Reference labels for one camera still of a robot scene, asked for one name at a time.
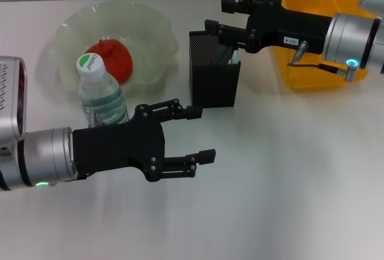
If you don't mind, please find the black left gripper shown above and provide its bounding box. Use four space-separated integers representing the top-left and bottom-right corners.
72 99 217 183

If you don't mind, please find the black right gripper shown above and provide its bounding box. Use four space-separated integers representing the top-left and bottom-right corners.
205 0 334 55

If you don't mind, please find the grey marker pen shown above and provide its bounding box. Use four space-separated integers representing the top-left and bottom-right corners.
211 43 229 65

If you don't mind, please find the green translucent pen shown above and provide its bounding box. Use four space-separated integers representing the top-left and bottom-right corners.
228 49 241 65

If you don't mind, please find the clear green-label water bottle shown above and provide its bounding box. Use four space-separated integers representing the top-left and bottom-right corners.
76 53 130 128

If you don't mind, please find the black mesh pen holder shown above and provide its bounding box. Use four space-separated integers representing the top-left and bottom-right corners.
188 30 242 109

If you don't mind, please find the green glass fruit plate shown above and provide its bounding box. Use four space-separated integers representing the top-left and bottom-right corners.
47 0 180 95

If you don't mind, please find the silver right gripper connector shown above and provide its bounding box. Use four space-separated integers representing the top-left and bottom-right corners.
292 40 310 65

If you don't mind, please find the grey right wrist cable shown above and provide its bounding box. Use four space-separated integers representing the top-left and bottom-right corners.
287 58 360 83

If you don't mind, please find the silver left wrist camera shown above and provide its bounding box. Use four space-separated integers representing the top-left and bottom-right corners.
0 56 28 144

